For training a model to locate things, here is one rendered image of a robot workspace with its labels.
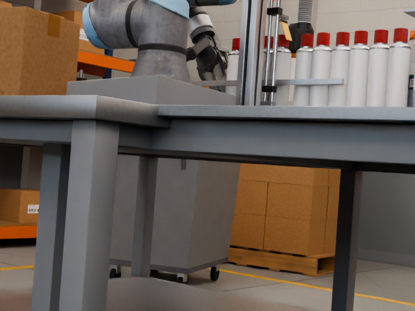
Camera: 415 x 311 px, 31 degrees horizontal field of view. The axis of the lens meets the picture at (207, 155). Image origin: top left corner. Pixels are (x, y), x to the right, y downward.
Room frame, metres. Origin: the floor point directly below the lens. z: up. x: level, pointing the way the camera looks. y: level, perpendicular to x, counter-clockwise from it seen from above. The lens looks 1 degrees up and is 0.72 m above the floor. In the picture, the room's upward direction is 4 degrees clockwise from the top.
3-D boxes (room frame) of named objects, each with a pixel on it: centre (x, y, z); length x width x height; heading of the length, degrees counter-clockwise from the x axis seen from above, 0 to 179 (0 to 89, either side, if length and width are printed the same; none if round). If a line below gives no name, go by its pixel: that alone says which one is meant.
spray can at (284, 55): (1.99, -0.18, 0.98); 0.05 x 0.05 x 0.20
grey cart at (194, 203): (4.59, 0.20, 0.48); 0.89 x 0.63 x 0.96; 160
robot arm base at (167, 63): (1.79, 0.13, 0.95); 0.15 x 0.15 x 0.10
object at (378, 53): (1.83, -0.40, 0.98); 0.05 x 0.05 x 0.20
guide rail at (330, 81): (2.17, 0.11, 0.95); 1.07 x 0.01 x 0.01; 52
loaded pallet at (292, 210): (5.99, -0.53, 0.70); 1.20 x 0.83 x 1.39; 57
